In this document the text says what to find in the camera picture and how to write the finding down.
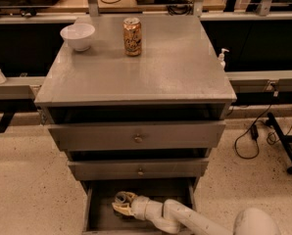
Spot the white ceramic bowl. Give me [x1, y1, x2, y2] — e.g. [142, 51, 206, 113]
[60, 23, 95, 51]

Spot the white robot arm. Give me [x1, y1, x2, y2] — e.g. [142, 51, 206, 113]
[112, 191, 281, 235]

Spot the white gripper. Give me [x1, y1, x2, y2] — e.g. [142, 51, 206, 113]
[112, 191, 163, 220]

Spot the grey middle drawer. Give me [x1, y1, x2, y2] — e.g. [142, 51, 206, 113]
[68, 159, 208, 181]

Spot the grey wooden drawer cabinet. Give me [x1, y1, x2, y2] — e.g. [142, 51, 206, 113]
[34, 14, 238, 235]

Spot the grey top drawer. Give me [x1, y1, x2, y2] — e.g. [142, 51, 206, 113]
[49, 120, 225, 152]

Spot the orange soda can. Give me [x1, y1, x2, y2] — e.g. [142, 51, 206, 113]
[123, 18, 142, 57]

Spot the black wheeled stand leg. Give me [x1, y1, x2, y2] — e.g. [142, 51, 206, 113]
[267, 113, 292, 174]

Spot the black floor cable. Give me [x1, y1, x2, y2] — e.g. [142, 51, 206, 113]
[233, 81, 292, 161]

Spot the silver redbull can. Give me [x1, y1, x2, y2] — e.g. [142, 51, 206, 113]
[115, 191, 129, 204]

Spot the grey open bottom drawer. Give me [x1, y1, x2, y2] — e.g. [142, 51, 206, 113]
[82, 178, 196, 235]

